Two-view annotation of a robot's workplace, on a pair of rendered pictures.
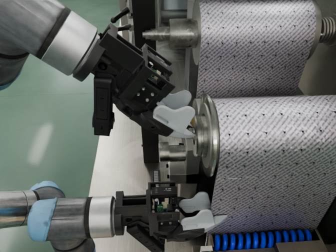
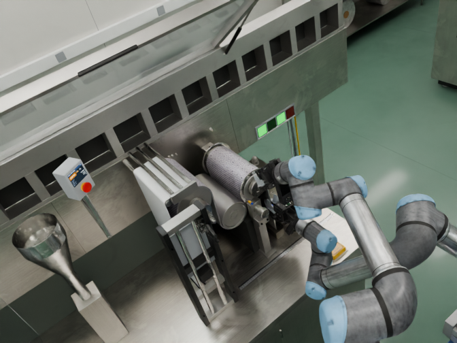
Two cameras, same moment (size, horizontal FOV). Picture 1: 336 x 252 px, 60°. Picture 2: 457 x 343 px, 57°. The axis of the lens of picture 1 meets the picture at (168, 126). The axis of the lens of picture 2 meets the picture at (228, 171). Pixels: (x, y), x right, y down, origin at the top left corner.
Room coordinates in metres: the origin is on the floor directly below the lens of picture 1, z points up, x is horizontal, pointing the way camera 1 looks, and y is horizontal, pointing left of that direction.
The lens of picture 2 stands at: (0.93, 0.99, 2.34)
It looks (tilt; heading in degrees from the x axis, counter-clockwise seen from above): 40 degrees down; 247
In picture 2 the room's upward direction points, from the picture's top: 16 degrees counter-clockwise
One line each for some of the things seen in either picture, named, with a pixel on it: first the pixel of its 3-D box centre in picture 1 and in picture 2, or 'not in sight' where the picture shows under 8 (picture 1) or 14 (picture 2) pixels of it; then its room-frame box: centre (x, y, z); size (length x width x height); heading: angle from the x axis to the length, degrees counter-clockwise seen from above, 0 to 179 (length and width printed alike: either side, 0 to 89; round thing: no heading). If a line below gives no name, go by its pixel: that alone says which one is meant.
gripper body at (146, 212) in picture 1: (148, 211); (290, 214); (0.32, 0.04, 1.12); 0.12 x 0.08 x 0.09; 94
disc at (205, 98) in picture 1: (206, 135); (255, 185); (0.39, -0.07, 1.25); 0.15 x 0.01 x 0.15; 4
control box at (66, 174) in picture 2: not in sight; (76, 179); (0.94, -0.07, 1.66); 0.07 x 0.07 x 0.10; 30
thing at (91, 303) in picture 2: not in sight; (83, 292); (1.11, -0.13, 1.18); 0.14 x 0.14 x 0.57
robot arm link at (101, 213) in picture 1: (105, 215); (304, 226); (0.32, 0.12, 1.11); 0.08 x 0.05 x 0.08; 4
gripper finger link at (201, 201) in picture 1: (202, 202); (269, 204); (0.34, -0.07, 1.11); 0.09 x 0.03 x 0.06; 95
